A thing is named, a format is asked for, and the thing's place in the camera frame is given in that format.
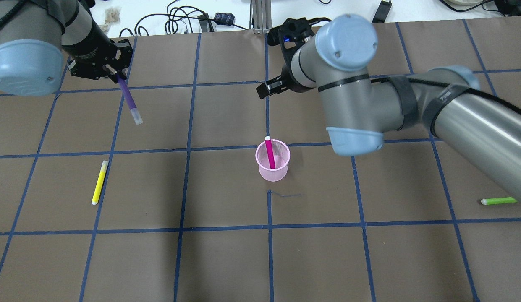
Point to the pink pen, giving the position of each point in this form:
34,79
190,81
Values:
270,152

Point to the black power brick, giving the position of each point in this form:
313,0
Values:
382,11

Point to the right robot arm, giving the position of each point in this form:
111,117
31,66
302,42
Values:
484,129

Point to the yellow pen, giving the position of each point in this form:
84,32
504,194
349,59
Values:
100,182

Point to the green pen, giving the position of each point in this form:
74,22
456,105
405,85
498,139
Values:
498,201

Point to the pink mesh cup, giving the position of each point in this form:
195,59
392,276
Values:
282,158

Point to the purple pen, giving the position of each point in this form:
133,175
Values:
130,102

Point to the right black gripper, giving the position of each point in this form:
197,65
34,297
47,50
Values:
294,83

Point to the aluminium profile post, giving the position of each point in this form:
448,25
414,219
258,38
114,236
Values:
261,21

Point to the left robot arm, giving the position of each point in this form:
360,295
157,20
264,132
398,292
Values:
39,38

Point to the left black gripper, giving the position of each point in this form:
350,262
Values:
89,47

